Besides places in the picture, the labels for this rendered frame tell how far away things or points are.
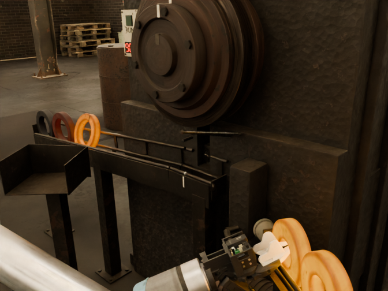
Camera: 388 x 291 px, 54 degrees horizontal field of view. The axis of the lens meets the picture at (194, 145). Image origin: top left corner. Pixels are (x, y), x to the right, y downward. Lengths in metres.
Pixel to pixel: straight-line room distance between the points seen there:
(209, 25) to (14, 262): 0.73
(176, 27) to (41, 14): 7.14
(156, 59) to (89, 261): 1.31
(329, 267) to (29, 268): 0.55
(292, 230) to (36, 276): 0.53
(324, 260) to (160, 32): 0.74
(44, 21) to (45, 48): 0.49
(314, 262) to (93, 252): 1.59
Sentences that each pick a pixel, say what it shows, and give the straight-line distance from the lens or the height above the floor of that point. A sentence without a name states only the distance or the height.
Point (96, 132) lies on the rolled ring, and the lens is 1.81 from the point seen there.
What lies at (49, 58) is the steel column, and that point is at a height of 0.35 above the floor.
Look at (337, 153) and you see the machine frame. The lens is 1.08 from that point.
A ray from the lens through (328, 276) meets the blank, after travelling 0.77.
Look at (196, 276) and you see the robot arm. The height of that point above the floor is 0.70.
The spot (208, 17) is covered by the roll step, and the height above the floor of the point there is 1.22.
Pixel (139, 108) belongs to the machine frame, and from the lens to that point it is 1.56.
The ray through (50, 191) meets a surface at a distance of 1.53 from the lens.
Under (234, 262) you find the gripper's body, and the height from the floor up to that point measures 0.73.
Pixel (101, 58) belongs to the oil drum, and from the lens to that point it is 4.15.
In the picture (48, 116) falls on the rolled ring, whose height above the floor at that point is 0.72.
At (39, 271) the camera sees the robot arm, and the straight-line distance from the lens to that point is 0.78.
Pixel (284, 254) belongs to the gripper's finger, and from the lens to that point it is 0.91.
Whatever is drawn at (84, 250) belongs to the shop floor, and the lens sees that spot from 2.25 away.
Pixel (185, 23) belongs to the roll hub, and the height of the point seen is 1.20.
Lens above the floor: 1.24
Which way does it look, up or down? 20 degrees down
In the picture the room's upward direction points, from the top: 1 degrees counter-clockwise
